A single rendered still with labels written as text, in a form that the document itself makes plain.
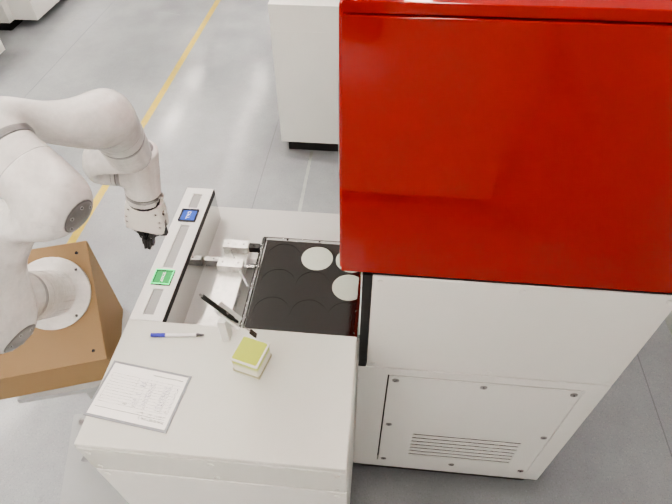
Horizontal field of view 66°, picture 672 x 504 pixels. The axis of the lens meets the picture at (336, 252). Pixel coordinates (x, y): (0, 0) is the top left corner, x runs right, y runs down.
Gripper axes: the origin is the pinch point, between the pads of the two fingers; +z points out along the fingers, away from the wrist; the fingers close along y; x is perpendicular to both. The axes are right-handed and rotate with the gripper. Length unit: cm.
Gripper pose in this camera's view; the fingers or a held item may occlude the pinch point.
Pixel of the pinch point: (148, 240)
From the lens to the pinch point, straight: 148.1
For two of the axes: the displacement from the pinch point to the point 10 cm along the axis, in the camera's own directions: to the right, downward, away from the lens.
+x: -1.0, 7.4, -6.7
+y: -9.8, -2.0, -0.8
